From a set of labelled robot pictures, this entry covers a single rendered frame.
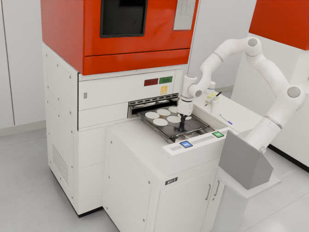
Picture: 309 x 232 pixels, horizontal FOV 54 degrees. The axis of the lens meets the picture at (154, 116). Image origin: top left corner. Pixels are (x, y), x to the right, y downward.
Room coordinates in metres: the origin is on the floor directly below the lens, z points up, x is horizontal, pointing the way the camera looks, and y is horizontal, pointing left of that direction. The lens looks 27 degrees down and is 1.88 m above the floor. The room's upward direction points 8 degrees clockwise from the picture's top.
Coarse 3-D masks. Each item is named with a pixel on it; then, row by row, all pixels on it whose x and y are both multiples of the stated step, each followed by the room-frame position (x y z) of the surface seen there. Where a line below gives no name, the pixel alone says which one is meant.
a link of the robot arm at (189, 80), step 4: (184, 76) 1.85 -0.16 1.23; (188, 76) 1.84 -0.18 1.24; (192, 76) 1.85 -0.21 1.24; (184, 80) 1.83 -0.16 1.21; (188, 80) 1.81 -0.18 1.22; (192, 80) 1.81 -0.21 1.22; (196, 80) 1.83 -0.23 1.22; (184, 84) 1.83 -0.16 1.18; (188, 84) 1.81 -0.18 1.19; (192, 84) 1.80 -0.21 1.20; (196, 84) 1.82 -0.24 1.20; (184, 88) 1.82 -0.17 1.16; (188, 88) 1.79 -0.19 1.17; (184, 92) 1.82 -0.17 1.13; (188, 92) 1.79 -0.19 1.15; (184, 96) 1.82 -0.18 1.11; (188, 96) 1.81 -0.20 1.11
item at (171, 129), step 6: (162, 108) 2.02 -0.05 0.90; (168, 108) 2.04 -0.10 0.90; (144, 114) 1.89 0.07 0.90; (174, 114) 1.95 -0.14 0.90; (150, 120) 1.81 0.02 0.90; (186, 120) 1.89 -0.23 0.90; (192, 120) 1.90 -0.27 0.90; (198, 120) 1.91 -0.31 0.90; (156, 126) 1.74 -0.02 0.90; (162, 126) 1.75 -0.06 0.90; (168, 126) 1.77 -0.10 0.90; (174, 126) 1.78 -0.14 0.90; (180, 126) 1.79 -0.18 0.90; (186, 126) 1.80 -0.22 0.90; (192, 126) 1.81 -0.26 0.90; (198, 126) 1.82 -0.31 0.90; (204, 126) 1.83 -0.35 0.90; (168, 132) 1.69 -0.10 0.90; (174, 132) 1.70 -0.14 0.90; (180, 132) 1.71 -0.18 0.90
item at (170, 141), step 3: (144, 120) 1.91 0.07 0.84; (147, 123) 1.89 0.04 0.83; (150, 126) 1.85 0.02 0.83; (153, 129) 1.83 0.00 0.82; (156, 132) 1.80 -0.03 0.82; (162, 135) 1.74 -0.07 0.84; (165, 138) 1.72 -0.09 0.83; (171, 138) 1.70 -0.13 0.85; (168, 141) 1.69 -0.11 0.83; (171, 141) 1.67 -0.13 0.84; (174, 141) 1.67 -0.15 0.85
